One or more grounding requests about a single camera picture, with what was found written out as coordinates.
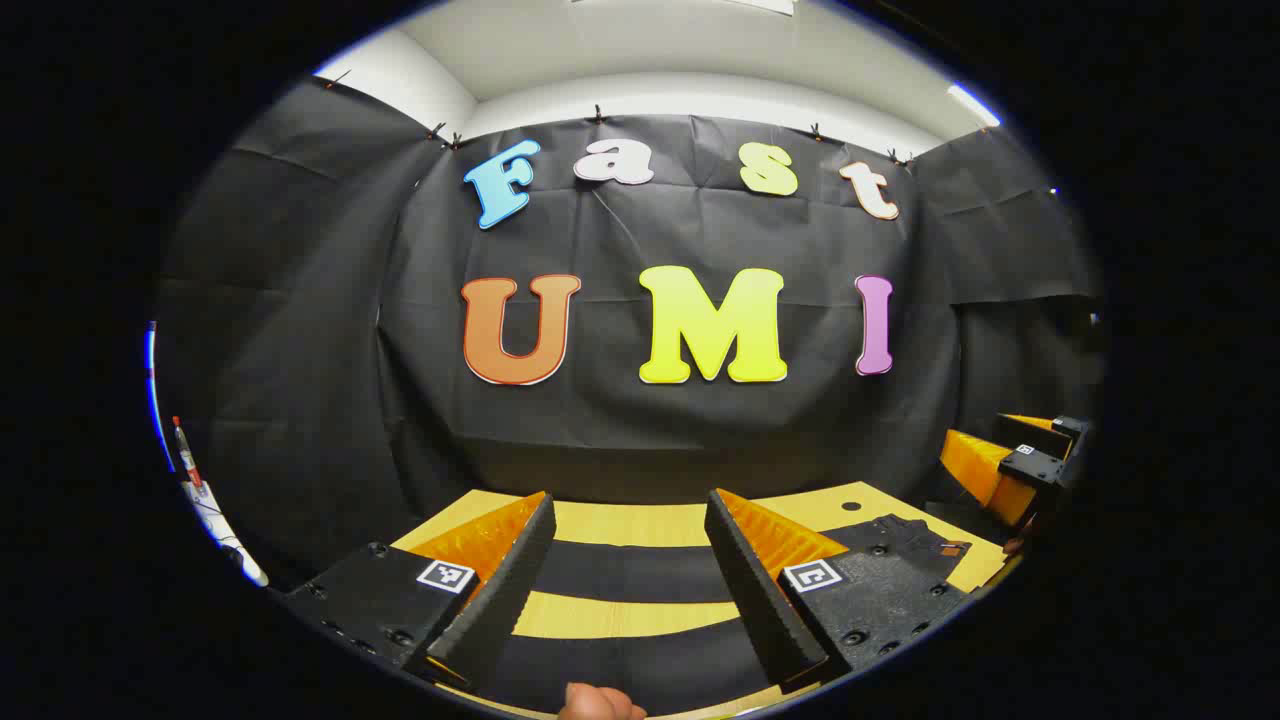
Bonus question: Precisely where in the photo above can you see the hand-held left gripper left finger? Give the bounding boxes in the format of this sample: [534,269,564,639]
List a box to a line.
[283,490,558,693]

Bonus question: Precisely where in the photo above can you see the white and red object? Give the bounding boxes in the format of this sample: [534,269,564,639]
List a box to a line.
[169,415,271,589]

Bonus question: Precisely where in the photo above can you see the black jeans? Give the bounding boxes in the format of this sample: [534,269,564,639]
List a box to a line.
[490,513,973,717]

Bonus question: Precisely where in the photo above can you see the black backdrop cloth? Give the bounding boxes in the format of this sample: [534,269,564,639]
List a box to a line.
[155,75,1106,593]

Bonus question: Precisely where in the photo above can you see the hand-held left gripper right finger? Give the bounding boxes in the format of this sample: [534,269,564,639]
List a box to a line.
[704,487,971,696]

